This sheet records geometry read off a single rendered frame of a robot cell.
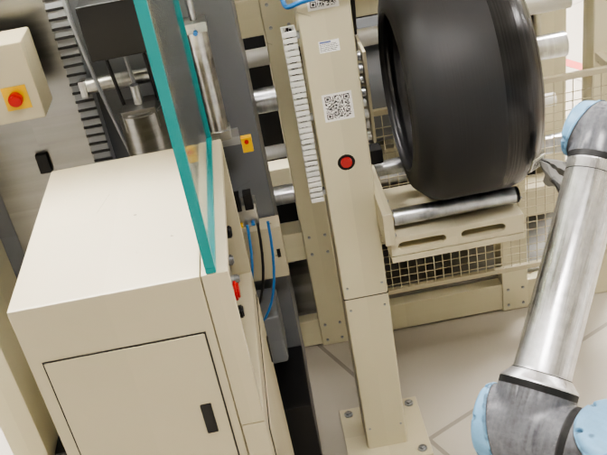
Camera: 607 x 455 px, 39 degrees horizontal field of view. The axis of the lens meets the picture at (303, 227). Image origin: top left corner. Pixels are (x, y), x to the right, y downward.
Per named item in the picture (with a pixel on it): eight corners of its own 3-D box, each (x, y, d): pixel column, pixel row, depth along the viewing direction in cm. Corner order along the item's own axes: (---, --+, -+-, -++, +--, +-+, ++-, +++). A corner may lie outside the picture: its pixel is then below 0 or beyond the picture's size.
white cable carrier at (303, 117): (312, 203, 230) (281, 33, 205) (309, 194, 234) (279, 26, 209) (328, 200, 230) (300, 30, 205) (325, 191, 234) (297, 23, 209)
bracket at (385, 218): (386, 247, 225) (381, 216, 220) (361, 177, 259) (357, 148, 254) (398, 245, 225) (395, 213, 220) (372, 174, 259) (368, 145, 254)
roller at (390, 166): (370, 166, 248) (368, 160, 252) (373, 180, 250) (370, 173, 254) (489, 143, 248) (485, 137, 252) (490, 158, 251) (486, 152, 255)
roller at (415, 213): (386, 208, 229) (388, 226, 230) (388, 211, 225) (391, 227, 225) (514, 184, 230) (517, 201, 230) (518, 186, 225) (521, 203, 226)
